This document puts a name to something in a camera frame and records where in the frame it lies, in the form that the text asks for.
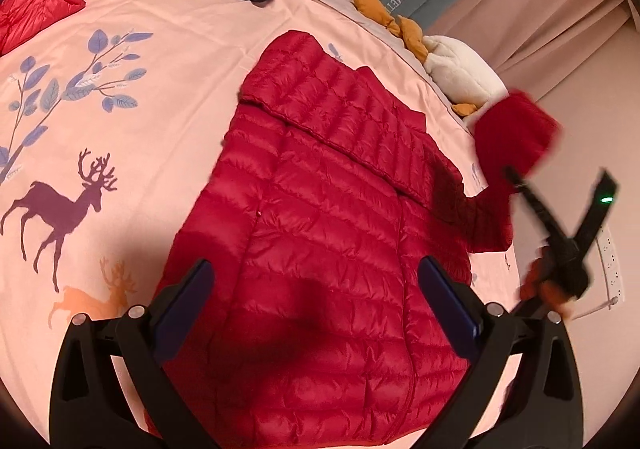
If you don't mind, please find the person's right hand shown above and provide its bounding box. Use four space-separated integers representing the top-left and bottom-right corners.
520 256 576 321

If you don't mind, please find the white power strip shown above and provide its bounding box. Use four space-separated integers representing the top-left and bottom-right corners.
597 226 626 302

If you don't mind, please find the beige curtain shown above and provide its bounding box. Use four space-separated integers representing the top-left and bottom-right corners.
430 0 640 140

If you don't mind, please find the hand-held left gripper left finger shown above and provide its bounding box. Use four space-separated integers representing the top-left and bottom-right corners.
50 258 221 449

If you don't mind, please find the pink deer print duvet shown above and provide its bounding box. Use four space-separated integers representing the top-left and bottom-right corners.
0 0 516 449

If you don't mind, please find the crimson quilted down jacket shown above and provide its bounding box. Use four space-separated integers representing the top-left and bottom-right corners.
145 30 560 446

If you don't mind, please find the white and orange plush toy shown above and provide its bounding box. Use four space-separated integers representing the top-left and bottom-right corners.
352 0 508 119

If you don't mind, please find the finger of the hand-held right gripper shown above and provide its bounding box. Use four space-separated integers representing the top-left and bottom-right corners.
572 170 621 251
502 165 557 251

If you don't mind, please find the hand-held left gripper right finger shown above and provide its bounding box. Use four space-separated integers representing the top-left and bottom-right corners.
417 255 586 449

